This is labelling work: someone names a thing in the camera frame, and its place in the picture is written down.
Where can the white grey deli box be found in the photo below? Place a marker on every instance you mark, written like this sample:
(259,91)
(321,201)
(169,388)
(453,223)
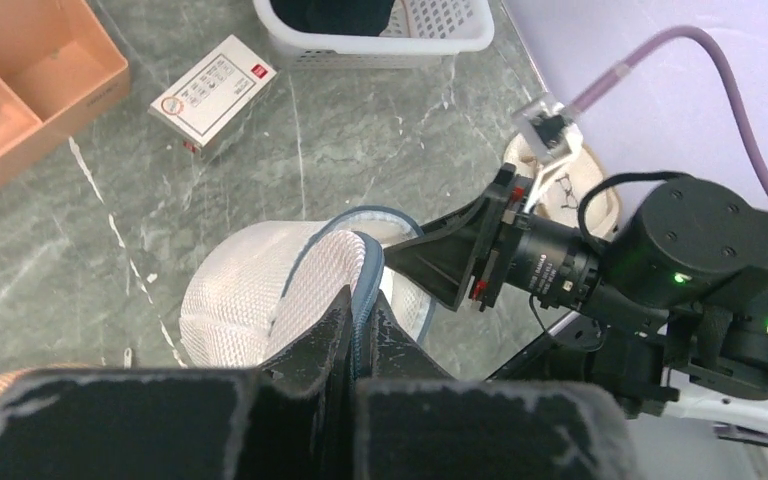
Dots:
(204,106)

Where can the black garment in basket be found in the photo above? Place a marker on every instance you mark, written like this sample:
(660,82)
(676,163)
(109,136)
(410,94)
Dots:
(335,17)

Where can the orange plastic file organizer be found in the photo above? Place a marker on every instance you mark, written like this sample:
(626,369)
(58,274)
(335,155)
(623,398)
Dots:
(59,71)

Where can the white mesh laundry bag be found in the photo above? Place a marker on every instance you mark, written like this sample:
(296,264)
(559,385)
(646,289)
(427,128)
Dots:
(267,284)

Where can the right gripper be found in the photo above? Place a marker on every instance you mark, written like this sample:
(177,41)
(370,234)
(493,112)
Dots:
(496,241)

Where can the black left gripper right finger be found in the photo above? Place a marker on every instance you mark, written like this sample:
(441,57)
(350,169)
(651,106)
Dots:
(411,421)

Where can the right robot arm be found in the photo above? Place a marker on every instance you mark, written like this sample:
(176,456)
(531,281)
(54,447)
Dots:
(662,280)

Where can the white plastic basket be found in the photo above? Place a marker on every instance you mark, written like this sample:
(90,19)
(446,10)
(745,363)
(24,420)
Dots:
(418,33)

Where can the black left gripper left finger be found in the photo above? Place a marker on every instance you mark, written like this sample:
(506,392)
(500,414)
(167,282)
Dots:
(284,420)

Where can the beige bra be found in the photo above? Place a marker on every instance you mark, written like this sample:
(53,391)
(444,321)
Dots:
(561,201)

